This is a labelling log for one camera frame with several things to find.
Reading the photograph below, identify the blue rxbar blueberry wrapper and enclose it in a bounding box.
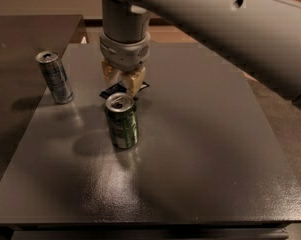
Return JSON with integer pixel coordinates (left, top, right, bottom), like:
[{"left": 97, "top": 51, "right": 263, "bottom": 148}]
[{"left": 99, "top": 80, "right": 150, "bottom": 100}]

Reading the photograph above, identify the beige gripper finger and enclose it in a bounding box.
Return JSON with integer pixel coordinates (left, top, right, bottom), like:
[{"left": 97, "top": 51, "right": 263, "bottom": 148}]
[
  {"left": 102, "top": 60, "right": 121, "bottom": 86},
  {"left": 121, "top": 67, "right": 146, "bottom": 97}
]

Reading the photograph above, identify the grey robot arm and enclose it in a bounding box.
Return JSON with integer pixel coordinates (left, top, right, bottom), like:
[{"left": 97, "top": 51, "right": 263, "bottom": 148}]
[{"left": 119, "top": 0, "right": 301, "bottom": 101}]

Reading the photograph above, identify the green soda can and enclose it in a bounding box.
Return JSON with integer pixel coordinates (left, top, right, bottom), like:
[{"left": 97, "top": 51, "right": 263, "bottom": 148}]
[{"left": 104, "top": 92, "right": 139, "bottom": 149}]

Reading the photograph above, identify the slim silver blue can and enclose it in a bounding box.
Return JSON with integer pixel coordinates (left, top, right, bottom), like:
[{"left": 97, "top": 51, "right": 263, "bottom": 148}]
[{"left": 36, "top": 50, "right": 73, "bottom": 104}]

